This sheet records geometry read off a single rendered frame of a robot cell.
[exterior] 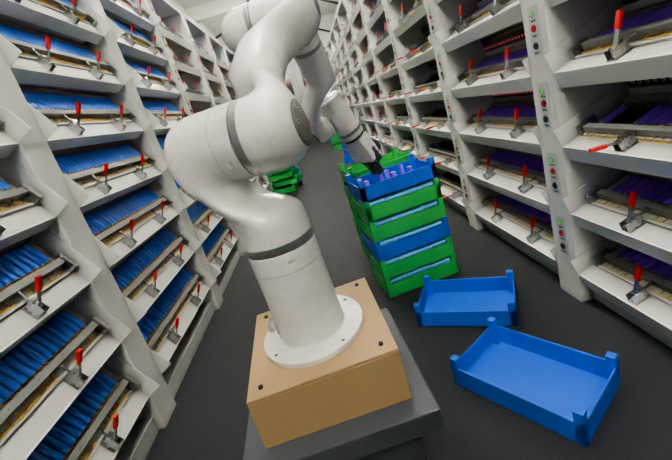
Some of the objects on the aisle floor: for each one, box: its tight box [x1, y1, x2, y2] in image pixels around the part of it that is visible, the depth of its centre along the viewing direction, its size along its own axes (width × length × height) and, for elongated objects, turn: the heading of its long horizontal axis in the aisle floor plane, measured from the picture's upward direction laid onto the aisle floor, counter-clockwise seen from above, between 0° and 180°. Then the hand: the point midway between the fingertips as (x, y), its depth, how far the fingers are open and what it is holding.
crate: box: [414, 269, 519, 326], centre depth 123 cm, size 30×20×8 cm
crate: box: [370, 254, 459, 298], centre depth 155 cm, size 30×20×8 cm
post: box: [514, 0, 631, 302], centre depth 94 cm, size 20×9×170 cm, turn 139°
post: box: [415, 0, 495, 231], centre depth 162 cm, size 20×9×170 cm, turn 139°
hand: (375, 168), depth 135 cm, fingers closed, pressing on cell
